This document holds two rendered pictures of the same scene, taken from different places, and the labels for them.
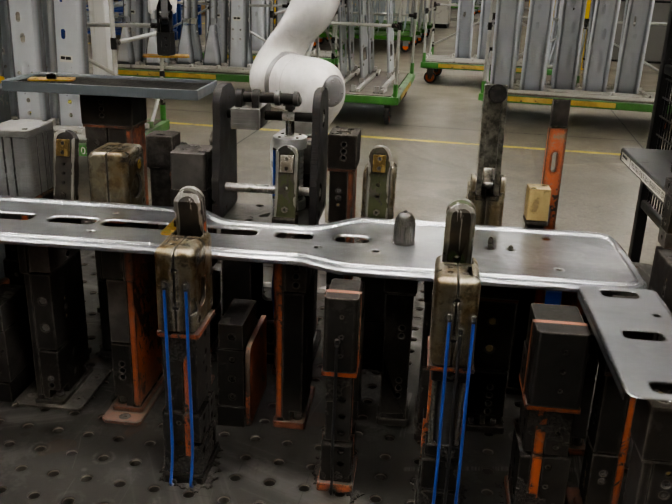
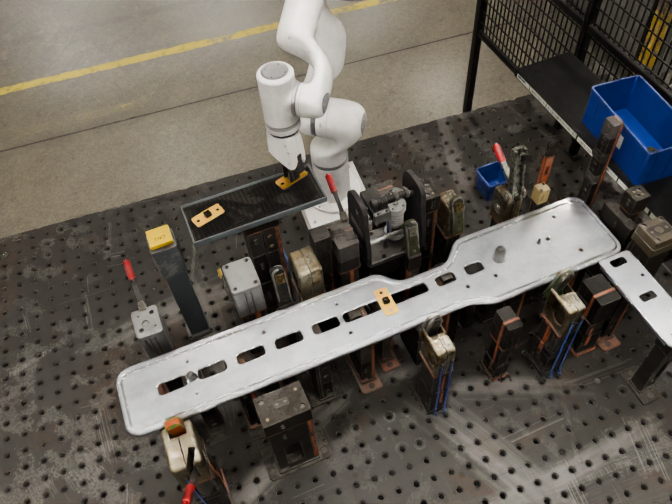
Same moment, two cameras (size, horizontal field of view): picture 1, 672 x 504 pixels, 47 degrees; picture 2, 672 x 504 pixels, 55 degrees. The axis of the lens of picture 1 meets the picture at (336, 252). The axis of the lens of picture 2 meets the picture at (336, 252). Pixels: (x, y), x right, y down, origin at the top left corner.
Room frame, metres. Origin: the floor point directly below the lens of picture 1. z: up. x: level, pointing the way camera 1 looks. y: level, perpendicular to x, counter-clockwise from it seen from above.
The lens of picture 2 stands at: (0.35, 0.72, 2.44)
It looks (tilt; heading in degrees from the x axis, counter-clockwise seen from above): 53 degrees down; 336
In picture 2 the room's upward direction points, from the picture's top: 5 degrees counter-clockwise
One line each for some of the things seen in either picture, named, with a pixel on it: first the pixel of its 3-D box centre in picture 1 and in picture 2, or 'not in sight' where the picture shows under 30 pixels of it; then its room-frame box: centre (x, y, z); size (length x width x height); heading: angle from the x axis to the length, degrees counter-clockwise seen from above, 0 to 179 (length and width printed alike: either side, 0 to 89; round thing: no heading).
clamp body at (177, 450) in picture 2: not in sight; (200, 472); (1.01, 0.84, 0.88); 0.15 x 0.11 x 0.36; 174
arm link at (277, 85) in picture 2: not in sight; (280, 94); (1.46, 0.32, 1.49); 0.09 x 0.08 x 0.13; 46
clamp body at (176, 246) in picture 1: (188, 358); (434, 370); (0.95, 0.20, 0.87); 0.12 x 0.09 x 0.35; 174
